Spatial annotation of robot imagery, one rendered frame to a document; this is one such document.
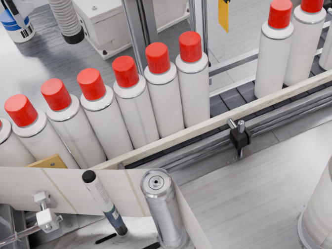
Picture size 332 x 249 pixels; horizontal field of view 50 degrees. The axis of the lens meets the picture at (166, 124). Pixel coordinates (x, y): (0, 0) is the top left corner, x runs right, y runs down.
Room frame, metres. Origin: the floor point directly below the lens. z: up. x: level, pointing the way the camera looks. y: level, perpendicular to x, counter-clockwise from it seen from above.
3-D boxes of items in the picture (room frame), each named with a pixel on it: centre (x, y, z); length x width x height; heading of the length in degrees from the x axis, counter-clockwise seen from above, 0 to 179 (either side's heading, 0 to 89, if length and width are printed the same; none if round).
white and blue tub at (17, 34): (0.87, 0.34, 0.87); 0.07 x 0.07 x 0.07
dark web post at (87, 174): (0.22, 0.10, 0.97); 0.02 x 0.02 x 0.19
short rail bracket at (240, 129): (0.34, -0.12, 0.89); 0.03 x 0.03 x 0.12; 13
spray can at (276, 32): (0.44, -0.21, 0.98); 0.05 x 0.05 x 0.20
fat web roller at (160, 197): (0.19, 0.02, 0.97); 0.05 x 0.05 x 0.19
